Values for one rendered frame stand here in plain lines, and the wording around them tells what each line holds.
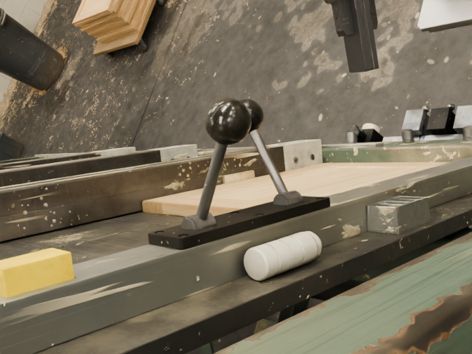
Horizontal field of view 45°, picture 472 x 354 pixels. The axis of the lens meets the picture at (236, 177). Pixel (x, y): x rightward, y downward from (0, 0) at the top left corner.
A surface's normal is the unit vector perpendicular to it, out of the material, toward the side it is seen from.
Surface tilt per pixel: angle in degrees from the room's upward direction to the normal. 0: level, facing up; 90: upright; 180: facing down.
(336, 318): 58
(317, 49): 0
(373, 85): 0
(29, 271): 90
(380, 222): 30
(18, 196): 90
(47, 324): 90
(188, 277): 90
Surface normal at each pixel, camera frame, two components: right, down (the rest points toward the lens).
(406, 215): 0.68, -0.01
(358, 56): -0.92, 0.26
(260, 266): -0.72, 0.14
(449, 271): -0.10, -0.99
